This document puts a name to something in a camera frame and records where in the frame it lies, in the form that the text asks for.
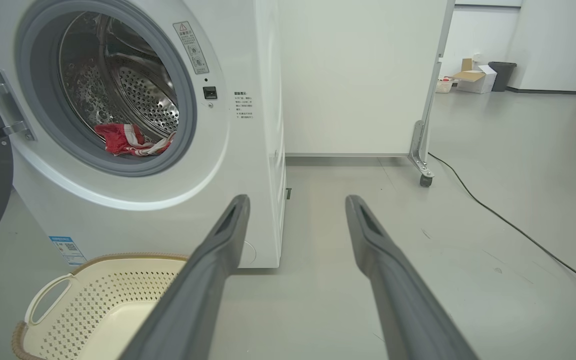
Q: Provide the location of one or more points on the blue energy label sticker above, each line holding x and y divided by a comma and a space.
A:
68, 250

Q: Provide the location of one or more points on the black partition caster wheel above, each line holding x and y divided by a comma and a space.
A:
426, 181

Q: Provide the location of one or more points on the open cardboard box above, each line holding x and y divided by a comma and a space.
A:
475, 80

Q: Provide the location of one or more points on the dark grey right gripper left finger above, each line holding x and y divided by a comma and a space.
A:
193, 300

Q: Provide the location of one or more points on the small printed text sticker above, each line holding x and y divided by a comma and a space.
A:
243, 105

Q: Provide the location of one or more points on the red and white garment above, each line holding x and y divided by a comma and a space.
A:
120, 139

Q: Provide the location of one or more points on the white front-load washing machine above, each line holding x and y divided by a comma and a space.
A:
133, 215

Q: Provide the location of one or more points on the black door latch socket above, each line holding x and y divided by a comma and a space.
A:
210, 92

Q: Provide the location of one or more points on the dark grey trash bin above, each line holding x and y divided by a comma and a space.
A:
503, 77

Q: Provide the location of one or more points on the steel perforated washer drum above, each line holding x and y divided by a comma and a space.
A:
143, 95

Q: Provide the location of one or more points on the metal washer door hinge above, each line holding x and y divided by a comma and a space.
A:
5, 100

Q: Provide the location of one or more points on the white partition board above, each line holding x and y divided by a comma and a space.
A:
358, 75

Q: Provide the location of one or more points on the small white mesh basket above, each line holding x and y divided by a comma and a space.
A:
444, 86

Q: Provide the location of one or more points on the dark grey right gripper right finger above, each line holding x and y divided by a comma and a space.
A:
403, 300

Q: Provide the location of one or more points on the cream perforated laundry basket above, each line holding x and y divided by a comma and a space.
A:
98, 305

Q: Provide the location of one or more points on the grey warning sticker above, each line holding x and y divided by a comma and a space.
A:
191, 47

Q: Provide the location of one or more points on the grey rubber door seal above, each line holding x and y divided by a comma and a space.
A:
43, 100

